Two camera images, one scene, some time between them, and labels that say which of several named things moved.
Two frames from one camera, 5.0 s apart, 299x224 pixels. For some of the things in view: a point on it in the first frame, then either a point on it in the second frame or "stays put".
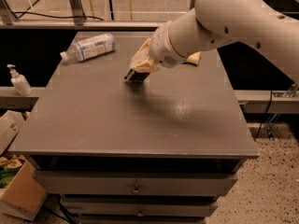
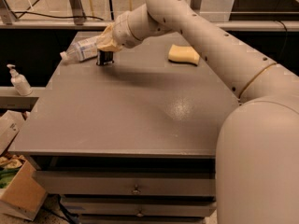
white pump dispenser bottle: (20, 82) stays put
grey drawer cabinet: (120, 151) stays put
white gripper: (161, 49) → (121, 32)
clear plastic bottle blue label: (90, 48) stays put
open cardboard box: (21, 194) stays put
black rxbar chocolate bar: (136, 77) → (105, 57)
